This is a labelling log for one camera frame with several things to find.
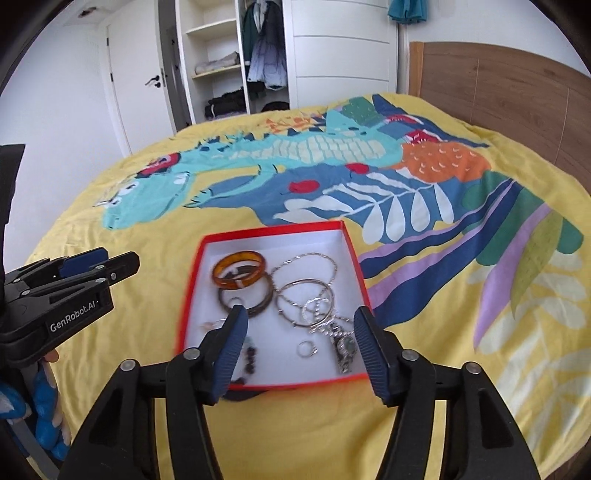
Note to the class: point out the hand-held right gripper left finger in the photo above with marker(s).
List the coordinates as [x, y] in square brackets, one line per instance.
[231, 350]

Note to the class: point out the white wardrobe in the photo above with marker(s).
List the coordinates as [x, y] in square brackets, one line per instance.
[341, 41]

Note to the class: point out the black bag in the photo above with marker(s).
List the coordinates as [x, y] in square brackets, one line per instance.
[276, 106]

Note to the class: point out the ceiling light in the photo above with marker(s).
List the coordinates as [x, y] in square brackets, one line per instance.
[87, 11]

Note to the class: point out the teal hanging cloth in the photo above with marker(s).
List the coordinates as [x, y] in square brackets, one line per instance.
[406, 10]

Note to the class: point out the amber bangle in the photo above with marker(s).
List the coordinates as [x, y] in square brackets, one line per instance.
[240, 267]

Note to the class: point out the wooden headboard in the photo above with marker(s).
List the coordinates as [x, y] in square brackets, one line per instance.
[498, 87]

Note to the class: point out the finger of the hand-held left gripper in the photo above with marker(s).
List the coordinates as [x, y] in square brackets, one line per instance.
[85, 263]
[122, 265]

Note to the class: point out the blue and white clothing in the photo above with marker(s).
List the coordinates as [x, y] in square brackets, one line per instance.
[44, 415]

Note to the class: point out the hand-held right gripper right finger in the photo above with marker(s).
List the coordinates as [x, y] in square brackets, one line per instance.
[369, 355]

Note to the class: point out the hanging coats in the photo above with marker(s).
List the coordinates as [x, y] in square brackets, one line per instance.
[265, 50]

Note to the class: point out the person's left hand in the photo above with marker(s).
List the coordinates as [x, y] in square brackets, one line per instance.
[52, 356]

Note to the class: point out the dark brown bangle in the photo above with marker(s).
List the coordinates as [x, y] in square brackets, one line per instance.
[263, 295]

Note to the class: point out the thin silver bangle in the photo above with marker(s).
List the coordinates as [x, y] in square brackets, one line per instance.
[295, 318]

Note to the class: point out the red jewelry box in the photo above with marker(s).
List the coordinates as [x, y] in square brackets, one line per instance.
[277, 244]

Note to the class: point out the white door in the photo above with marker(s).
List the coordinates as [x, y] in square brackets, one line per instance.
[134, 60]

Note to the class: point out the folded grey clothes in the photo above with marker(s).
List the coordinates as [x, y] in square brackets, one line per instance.
[217, 63]

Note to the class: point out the folded black clothes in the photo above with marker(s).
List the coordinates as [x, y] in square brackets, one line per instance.
[225, 104]

